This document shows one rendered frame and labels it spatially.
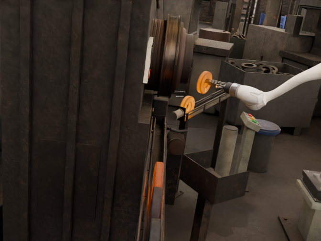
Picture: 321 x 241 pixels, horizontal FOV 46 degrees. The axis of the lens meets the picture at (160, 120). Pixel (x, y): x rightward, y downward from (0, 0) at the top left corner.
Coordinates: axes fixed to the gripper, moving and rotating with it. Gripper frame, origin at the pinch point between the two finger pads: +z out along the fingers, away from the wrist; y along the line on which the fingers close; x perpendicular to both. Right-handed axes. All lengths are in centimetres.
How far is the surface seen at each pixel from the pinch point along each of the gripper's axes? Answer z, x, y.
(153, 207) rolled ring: -54, -16, -128
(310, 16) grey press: 28, 44, 332
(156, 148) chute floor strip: -13, -27, -68
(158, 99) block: 14.4, -13.3, -31.7
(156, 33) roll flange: 2, 33, -64
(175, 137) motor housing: 3.2, -39.5, -20.0
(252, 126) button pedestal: -28, -33, 40
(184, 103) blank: 8.8, -18.8, -6.9
